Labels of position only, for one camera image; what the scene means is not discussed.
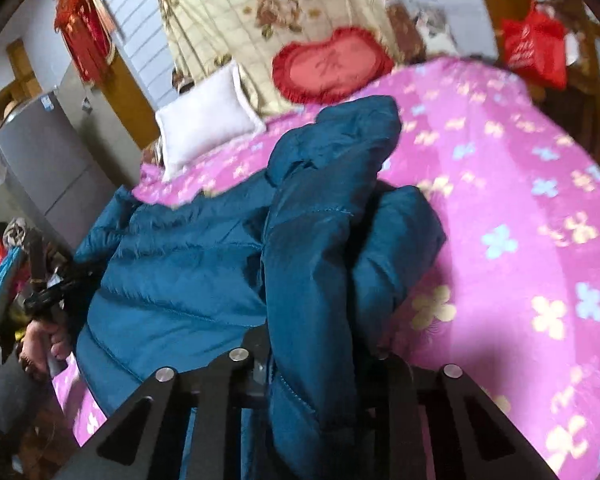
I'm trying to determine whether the teal quilted down jacket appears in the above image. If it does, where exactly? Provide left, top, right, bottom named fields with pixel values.
left=74, top=96, right=445, bottom=479

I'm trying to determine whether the person's left forearm grey sleeve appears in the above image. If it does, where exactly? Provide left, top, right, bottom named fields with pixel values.
left=0, top=352, right=50, bottom=444

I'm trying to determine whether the person's left hand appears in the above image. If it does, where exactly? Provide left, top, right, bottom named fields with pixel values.
left=19, top=320, right=72, bottom=378

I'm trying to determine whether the grey cabinet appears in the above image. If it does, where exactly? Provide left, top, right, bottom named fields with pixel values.
left=0, top=67, right=140, bottom=252

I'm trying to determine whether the pink floral bed sheet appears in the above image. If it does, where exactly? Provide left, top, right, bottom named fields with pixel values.
left=54, top=58, right=600, bottom=479

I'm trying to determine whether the white pillow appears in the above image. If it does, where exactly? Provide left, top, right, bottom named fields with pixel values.
left=155, top=61, right=265, bottom=182

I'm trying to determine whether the red hanging decoration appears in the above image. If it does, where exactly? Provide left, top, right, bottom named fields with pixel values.
left=54, top=0, right=116, bottom=86

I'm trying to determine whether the white slatted headboard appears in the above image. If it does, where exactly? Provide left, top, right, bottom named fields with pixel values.
left=92, top=0, right=499, bottom=111

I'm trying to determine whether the red heart-shaped cushion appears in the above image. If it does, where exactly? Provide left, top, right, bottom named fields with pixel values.
left=272, top=27, right=394, bottom=104

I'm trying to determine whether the wooden chair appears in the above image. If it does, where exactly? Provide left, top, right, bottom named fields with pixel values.
left=541, top=0, right=600, bottom=165

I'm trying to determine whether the cream floral quilt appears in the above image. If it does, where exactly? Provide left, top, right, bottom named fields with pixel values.
left=158, top=0, right=425, bottom=116

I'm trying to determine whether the red shopping bag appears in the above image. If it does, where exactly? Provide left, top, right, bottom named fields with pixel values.
left=502, top=1, right=568, bottom=90

